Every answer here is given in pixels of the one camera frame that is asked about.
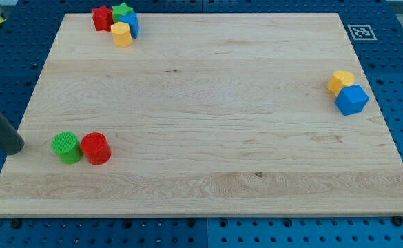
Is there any red star block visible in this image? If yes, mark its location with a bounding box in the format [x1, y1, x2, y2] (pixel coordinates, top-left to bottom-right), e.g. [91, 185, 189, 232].
[92, 5, 114, 32]

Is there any green cylinder block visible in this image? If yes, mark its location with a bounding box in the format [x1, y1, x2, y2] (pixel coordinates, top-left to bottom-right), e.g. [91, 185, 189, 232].
[51, 132, 83, 165]

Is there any white fiducial marker tag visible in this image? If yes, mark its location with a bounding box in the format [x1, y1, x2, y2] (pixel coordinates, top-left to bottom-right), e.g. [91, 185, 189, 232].
[348, 24, 377, 41]

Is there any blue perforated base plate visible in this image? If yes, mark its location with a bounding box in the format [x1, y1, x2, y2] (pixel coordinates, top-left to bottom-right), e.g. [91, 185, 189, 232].
[0, 0, 403, 247]

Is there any red cylinder block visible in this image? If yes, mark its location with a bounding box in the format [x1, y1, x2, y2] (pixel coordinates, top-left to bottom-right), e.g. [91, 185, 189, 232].
[80, 132, 112, 165]

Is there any wooden board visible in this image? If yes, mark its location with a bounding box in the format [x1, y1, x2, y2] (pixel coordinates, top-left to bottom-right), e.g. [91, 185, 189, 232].
[0, 13, 403, 218]

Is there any green star block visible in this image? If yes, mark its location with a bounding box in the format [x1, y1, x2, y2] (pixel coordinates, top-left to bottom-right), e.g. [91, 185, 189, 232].
[112, 3, 134, 23]

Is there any blue block near stars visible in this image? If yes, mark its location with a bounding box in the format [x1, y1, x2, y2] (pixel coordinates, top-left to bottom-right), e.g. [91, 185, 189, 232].
[118, 12, 140, 39]

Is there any yellow heart block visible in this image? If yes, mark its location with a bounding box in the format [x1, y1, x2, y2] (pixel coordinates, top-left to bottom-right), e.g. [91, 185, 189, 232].
[327, 70, 355, 96]

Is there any yellow hexagon block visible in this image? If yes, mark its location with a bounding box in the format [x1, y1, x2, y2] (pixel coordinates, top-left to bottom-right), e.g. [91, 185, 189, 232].
[111, 22, 134, 48]

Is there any blue hexagon block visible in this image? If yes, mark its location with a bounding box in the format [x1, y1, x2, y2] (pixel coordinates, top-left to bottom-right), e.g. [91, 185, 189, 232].
[334, 85, 369, 116]

